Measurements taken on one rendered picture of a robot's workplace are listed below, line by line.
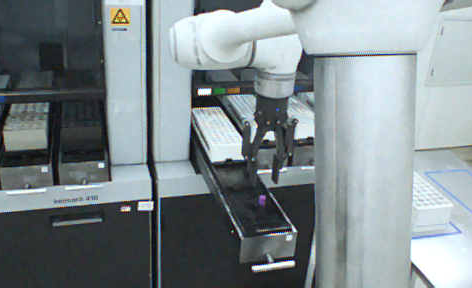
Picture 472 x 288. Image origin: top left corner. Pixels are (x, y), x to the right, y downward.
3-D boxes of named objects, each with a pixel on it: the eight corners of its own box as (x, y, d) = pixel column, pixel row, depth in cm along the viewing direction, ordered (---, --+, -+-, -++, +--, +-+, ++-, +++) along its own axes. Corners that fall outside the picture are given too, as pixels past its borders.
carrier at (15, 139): (48, 145, 140) (46, 126, 137) (48, 148, 138) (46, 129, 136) (5, 148, 136) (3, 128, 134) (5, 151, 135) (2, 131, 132)
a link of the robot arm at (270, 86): (250, 63, 110) (248, 88, 113) (263, 75, 102) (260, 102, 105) (287, 62, 113) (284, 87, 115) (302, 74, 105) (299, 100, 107)
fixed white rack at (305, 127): (264, 109, 182) (265, 93, 179) (288, 108, 185) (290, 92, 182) (294, 143, 157) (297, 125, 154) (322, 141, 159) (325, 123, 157)
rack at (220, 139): (190, 125, 164) (190, 108, 161) (218, 123, 167) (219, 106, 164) (211, 166, 139) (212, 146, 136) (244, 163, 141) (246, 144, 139)
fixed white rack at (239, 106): (225, 111, 178) (226, 95, 175) (250, 110, 181) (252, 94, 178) (250, 146, 152) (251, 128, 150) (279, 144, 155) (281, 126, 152)
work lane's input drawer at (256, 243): (182, 139, 170) (182, 115, 166) (220, 136, 173) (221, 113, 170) (244, 276, 107) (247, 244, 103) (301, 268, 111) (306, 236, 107)
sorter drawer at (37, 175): (24, 103, 190) (21, 81, 187) (61, 101, 194) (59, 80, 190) (-1, 199, 128) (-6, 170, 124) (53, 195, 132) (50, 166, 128)
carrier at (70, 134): (102, 142, 144) (101, 123, 142) (102, 144, 142) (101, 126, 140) (61, 144, 141) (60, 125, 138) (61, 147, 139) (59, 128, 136)
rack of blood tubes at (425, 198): (353, 171, 138) (357, 151, 135) (384, 169, 140) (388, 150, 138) (411, 232, 112) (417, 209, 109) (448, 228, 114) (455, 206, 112)
